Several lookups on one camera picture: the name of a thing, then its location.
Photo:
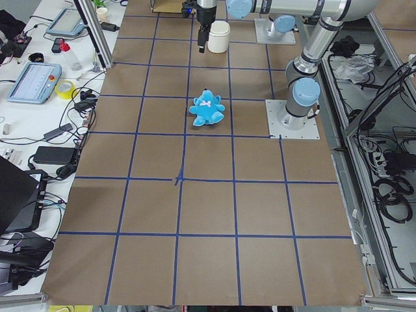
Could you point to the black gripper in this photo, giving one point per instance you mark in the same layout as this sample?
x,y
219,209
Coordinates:
x,y
205,15

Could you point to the white cylindrical trash can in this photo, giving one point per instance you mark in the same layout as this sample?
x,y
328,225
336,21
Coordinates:
x,y
219,37

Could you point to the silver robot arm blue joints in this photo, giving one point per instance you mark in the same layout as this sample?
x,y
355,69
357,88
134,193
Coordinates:
x,y
303,90

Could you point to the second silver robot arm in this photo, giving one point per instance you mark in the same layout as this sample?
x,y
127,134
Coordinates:
x,y
206,15

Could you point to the blue plush teddy bear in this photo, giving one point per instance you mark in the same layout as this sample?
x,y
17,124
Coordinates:
x,y
207,108

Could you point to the white paper cup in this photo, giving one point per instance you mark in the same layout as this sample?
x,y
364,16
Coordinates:
x,y
103,14

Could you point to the clear bottle red cap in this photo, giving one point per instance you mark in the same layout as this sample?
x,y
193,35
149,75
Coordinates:
x,y
70,56

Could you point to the yellow tape roll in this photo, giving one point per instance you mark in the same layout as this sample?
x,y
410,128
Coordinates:
x,y
64,89

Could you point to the black mobile phone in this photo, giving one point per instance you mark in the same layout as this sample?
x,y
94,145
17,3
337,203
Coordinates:
x,y
56,45

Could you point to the crumpled white cloth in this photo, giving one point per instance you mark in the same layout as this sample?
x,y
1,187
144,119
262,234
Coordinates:
x,y
355,69

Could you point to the blue teach pendant tablet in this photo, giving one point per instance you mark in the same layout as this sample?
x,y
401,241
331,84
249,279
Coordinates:
x,y
35,83

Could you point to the black power adapter brick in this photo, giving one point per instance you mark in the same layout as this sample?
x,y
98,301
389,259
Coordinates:
x,y
54,155

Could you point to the black laptop computer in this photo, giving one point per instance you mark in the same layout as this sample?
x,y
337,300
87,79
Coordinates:
x,y
21,196

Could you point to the aluminium frame post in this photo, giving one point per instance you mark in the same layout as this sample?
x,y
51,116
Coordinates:
x,y
89,17

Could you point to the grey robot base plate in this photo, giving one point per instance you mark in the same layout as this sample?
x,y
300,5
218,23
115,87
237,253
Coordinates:
x,y
282,125

